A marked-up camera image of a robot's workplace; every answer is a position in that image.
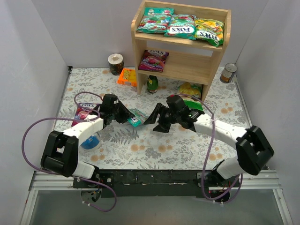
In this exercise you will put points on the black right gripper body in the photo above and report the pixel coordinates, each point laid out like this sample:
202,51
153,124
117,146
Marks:
165,116

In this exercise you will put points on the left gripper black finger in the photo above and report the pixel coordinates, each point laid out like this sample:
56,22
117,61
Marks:
121,106
119,115

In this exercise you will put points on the purple fox's candy bag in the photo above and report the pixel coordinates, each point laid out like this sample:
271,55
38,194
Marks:
86,109
153,60

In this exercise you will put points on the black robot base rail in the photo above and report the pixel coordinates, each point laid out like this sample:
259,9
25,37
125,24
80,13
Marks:
141,183

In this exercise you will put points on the metal tin can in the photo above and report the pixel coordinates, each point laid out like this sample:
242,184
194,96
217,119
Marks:
229,70

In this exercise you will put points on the wooden two-tier shelf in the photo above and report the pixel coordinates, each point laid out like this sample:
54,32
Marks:
182,66

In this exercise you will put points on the green cassava chips bag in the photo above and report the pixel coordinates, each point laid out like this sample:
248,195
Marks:
193,90

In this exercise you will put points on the orange candy box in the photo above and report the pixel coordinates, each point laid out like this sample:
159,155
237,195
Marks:
127,77

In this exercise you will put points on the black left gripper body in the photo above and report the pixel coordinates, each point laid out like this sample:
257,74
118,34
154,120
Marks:
119,111

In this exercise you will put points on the dark tape roll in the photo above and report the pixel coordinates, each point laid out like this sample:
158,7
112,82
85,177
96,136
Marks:
116,63

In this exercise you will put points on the green glass bottle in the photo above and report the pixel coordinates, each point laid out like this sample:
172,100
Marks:
152,84

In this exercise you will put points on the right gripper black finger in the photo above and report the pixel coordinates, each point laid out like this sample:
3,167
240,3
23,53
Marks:
153,117
164,125

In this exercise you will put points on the teal Fox's candy bag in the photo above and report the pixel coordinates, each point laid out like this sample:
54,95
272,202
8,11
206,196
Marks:
181,26
155,20

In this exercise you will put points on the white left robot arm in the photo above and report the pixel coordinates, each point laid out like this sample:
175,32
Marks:
61,150

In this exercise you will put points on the yellow green Fox's candy bag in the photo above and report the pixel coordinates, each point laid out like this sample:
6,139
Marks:
209,30

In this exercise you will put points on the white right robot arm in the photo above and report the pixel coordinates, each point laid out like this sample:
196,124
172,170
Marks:
252,147

